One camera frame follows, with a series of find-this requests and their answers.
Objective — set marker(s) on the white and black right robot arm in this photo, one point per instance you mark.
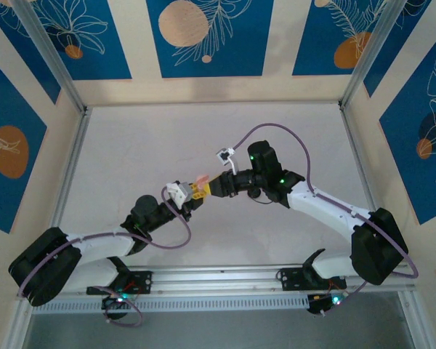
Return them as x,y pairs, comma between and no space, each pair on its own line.
323,207

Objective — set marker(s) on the aluminium side rail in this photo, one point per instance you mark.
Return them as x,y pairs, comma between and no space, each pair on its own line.
70,174
359,160

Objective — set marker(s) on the blue floral wall panel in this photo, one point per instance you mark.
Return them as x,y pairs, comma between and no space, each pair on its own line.
403,54
312,36
7,102
403,163
240,36
112,54
29,62

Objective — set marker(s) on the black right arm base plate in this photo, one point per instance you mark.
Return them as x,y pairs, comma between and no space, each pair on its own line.
290,280

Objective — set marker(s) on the pink earbud charging case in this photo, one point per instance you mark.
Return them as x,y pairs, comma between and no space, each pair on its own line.
202,180

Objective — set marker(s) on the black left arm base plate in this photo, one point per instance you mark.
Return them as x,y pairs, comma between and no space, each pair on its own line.
143,283

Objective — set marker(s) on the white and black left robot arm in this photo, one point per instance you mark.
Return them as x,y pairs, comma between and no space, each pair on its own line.
101,243

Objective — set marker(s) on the aluminium mounting rail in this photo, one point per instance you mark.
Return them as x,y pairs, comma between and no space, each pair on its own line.
218,278

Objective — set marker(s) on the aluminium frame post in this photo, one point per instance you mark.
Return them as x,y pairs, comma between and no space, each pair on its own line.
51,54
374,54

